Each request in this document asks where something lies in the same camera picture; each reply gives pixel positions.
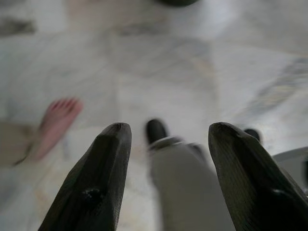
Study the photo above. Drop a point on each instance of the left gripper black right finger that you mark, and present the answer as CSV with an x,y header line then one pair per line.
x,y
250,183

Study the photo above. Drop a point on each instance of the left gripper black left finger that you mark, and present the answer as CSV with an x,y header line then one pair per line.
x,y
96,183

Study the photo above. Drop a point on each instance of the person's bare foot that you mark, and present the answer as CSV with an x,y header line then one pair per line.
x,y
55,130

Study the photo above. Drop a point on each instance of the grey robot left leg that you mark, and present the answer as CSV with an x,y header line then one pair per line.
x,y
183,183

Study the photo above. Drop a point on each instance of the person's beige trouser leg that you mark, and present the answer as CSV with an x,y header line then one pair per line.
x,y
14,142

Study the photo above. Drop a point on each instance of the dark round object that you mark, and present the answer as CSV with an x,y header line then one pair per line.
x,y
175,2

